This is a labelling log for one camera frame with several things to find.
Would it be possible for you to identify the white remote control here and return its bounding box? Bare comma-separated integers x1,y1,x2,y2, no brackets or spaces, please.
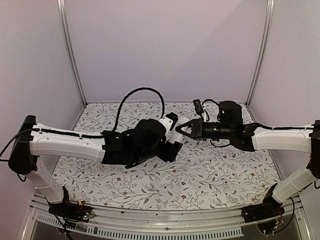
169,116,190,144

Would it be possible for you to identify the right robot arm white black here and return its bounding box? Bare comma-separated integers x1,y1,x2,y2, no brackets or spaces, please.
175,100,320,218

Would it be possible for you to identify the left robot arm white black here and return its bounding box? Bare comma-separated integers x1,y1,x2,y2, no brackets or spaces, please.
0,87,183,217

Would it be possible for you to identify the floral patterned table mat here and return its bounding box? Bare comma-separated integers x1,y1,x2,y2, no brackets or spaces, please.
50,101,284,210

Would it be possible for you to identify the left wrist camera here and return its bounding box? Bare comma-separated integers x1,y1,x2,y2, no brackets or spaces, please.
159,112,178,133

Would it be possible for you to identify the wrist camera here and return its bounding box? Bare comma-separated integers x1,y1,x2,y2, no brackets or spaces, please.
159,112,178,133
192,99,210,122

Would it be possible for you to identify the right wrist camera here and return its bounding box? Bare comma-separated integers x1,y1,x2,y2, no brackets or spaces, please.
192,99,210,122

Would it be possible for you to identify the front aluminium rail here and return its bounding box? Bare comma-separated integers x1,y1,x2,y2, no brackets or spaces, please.
19,193,316,240

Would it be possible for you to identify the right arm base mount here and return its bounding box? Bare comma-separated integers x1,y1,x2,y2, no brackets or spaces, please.
241,200,285,235

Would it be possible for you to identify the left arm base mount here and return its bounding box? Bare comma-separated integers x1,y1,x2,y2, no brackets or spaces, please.
48,186,95,222

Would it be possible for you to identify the right aluminium frame post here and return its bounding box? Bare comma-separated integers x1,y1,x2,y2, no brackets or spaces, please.
245,0,275,108

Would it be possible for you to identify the aluminium frame post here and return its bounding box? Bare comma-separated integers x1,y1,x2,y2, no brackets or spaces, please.
245,0,275,108
56,0,88,107

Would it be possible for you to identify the left aluminium frame post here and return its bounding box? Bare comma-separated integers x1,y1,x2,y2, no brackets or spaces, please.
56,0,88,107

